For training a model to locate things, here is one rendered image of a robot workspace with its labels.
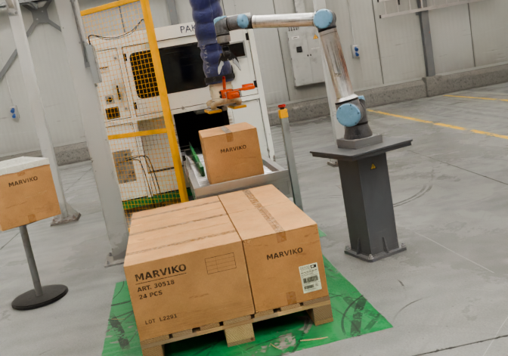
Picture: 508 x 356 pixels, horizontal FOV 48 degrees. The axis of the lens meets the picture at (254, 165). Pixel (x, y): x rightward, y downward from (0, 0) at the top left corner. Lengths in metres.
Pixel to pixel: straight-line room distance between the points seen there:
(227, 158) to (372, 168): 1.05
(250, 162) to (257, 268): 1.39
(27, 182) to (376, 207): 2.33
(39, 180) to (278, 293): 1.92
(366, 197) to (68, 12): 2.68
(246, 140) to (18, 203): 1.62
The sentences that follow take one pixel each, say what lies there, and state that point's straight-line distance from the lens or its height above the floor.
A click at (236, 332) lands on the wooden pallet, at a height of 0.07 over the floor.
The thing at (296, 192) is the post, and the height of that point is 0.30.
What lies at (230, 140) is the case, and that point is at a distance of 4.18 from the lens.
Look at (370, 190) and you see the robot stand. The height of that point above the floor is 0.46.
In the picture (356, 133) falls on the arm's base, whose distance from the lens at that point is 3.82.
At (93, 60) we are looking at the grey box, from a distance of 4.74.
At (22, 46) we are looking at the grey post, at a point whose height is 2.04.
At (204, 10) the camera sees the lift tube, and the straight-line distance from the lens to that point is 4.37.
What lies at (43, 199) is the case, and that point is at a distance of 4.19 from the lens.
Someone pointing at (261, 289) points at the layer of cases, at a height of 0.26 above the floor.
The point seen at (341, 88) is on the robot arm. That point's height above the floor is 1.15.
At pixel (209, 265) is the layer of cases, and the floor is 0.45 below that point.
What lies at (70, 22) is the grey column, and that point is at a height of 1.96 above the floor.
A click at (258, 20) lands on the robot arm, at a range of 3.92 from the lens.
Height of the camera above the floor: 1.39
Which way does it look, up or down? 10 degrees down
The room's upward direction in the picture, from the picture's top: 10 degrees counter-clockwise
